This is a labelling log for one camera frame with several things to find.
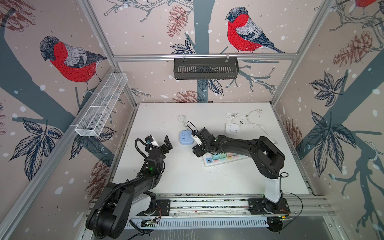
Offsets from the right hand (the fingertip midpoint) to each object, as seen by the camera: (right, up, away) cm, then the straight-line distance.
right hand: (196, 150), depth 93 cm
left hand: (-21, +9, -9) cm, 25 cm away
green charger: (+16, -1, -8) cm, 18 cm away
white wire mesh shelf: (-51, +18, -22) cm, 59 cm away
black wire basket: (+7, +56, +10) cm, 57 cm away
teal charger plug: (+12, -2, -8) cm, 14 cm away
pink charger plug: (+19, -1, -7) cm, 21 cm away
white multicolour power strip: (+7, -5, -6) cm, 11 cm away
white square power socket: (+25, +13, +10) cm, 30 cm away
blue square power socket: (-7, +7, +4) cm, 11 cm away
